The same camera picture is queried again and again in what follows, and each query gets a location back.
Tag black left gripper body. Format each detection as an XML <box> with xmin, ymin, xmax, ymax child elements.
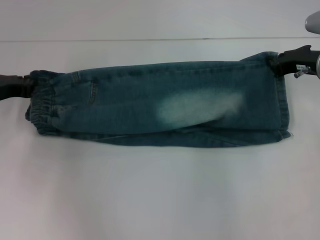
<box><xmin>0</xmin><ymin>73</ymin><xmax>25</xmax><ymax>102</ymax></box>

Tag blue denim shorts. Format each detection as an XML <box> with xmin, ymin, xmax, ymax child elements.
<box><xmin>24</xmin><ymin>51</ymin><xmax>295</xmax><ymax>148</ymax></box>

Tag silver connector plug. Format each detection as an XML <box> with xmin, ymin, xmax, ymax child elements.
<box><xmin>294</xmin><ymin>64</ymin><xmax>312</xmax><ymax>80</ymax></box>

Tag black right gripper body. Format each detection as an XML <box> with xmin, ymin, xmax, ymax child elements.
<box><xmin>277</xmin><ymin>44</ymin><xmax>320</xmax><ymax>76</ymax></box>

